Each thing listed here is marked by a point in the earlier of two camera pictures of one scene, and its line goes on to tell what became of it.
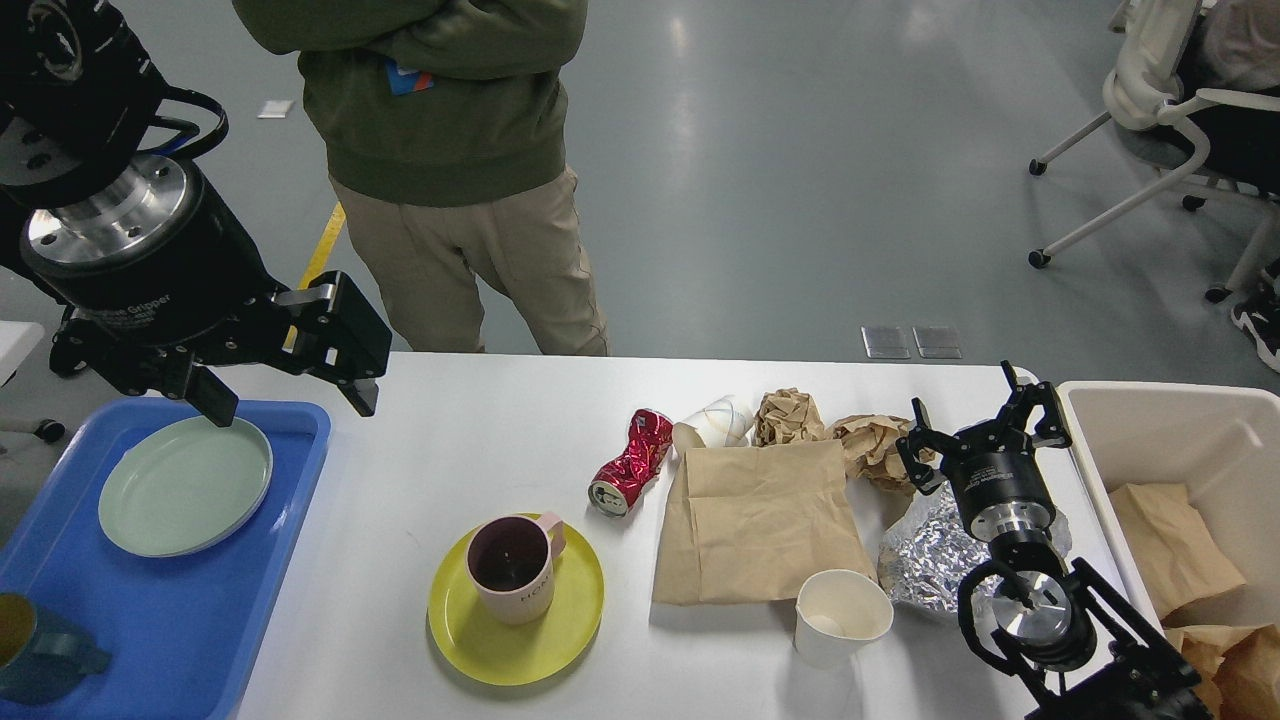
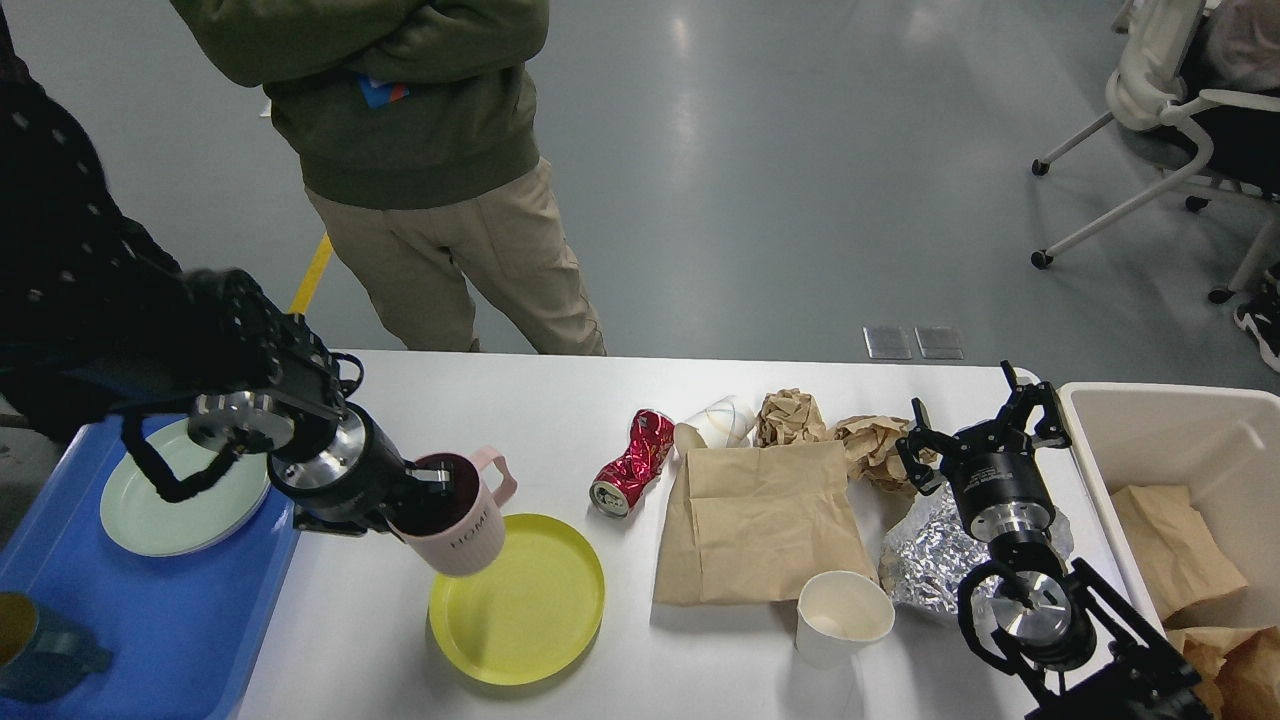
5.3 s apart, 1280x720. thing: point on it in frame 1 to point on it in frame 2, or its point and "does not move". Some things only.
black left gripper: [145, 276] to [349, 481]
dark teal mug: [42, 655] does not move
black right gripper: [994, 468] does not move
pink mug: [510, 561] to [458, 530]
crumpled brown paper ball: [787, 416] does not move
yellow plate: [522, 653] does not move
